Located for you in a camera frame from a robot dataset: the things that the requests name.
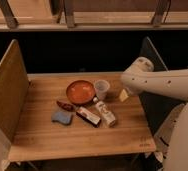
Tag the white plastic bottle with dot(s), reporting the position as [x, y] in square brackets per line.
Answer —
[107, 114]

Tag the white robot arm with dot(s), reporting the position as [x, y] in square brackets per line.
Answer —
[140, 76]

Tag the orange ceramic bowl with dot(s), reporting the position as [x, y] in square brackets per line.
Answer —
[80, 92]

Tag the clear plastic cup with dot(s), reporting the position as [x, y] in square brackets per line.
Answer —
[101, 88]

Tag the yellow cheese wedge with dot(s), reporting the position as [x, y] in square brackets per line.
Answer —
[123, 95]

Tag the dark red small object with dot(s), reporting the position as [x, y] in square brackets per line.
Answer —
[65, 106]

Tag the blue sponge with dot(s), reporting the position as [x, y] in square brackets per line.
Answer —
[62, 117]

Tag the right dark side panel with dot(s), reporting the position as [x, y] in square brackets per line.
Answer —
[156, 106]

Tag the left wooden side panel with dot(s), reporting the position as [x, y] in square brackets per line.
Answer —
[14, 85]

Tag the wooden shelf with metal brackets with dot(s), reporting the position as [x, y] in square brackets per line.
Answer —
[93, 15]

